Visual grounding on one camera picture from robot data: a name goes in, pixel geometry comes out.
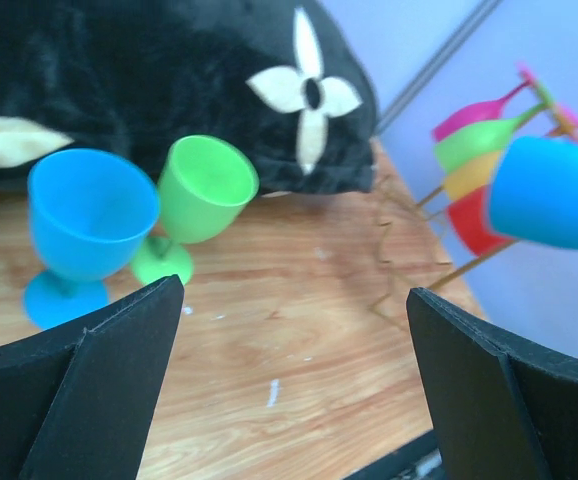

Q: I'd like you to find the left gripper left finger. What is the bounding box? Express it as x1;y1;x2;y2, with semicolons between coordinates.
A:
0;276;184;479

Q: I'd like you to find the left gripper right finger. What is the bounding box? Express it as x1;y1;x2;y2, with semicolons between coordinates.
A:
406;288;578;480

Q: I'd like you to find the blue wine glass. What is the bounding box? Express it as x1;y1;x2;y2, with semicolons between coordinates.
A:
23;148;160;330

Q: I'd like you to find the teal glass green base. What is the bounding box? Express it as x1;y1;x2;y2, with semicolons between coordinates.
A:
486;136;578;250

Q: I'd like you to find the light green wine glass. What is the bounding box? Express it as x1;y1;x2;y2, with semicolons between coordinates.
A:
130;135;259;285

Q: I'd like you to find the red wine glass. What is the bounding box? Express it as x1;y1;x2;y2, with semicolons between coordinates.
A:
447;186;511;256

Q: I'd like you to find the yellow wine glass orange base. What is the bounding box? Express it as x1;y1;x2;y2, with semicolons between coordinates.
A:
443;150;503;201

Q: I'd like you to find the pink base rear glass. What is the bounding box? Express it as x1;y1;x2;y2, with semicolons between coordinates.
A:
546;105;578;143

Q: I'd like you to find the green glass yellow base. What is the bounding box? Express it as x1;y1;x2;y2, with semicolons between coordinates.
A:
434;96;555;173

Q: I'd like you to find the magenta glass green base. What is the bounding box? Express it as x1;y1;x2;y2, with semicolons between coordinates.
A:
431;67;536;142

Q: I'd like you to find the black floral plush pillow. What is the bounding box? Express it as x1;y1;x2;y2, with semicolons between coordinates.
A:
0;1;377;195

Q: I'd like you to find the gold wire glass rack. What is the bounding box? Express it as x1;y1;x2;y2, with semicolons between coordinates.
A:
368;99;578;326

